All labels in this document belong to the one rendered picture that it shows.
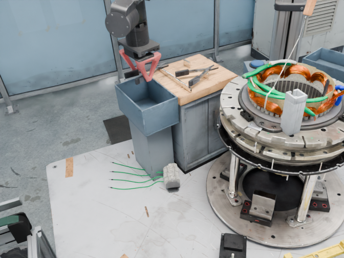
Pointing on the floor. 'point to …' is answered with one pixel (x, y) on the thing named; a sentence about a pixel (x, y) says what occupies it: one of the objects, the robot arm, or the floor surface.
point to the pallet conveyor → (23, 232)
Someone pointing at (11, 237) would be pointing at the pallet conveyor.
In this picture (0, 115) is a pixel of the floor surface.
